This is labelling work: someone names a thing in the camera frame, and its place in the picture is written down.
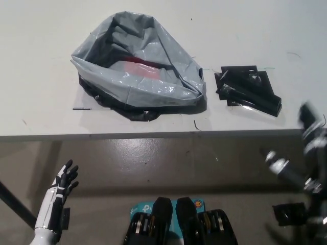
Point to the robot right hand black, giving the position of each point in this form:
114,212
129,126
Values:
313,148

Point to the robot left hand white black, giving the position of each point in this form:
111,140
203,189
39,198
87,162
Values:
53,201

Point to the grey plastic bag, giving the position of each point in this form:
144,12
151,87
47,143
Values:
143,86

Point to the black table leg bar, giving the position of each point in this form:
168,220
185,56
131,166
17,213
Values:
15,201

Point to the thin black tape strip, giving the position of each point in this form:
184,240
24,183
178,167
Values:
81,109

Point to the red flat patch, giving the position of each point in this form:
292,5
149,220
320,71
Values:
143,69

